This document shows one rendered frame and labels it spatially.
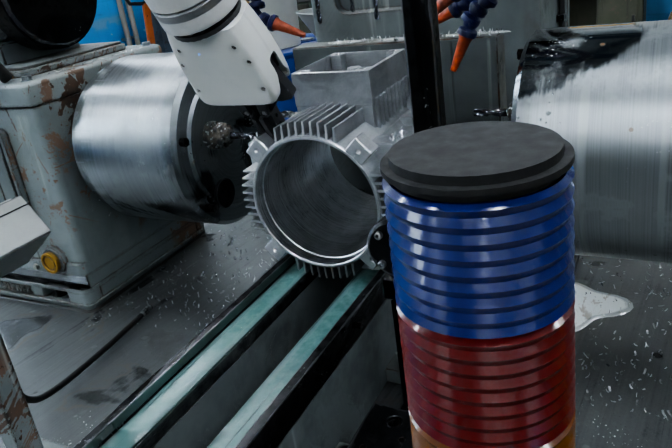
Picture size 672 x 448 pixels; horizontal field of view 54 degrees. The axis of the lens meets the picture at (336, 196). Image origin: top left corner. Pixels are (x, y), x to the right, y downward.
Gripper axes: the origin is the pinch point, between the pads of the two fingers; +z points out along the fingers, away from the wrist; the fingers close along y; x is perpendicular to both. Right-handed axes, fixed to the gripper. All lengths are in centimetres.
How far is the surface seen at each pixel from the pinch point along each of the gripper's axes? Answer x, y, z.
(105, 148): -1.9, -27.1, 3.2
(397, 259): -34, 34, -29
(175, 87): 5.2, -16.3, -0.9
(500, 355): -35, 37, -27
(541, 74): 5.3, 29.6, -0.8
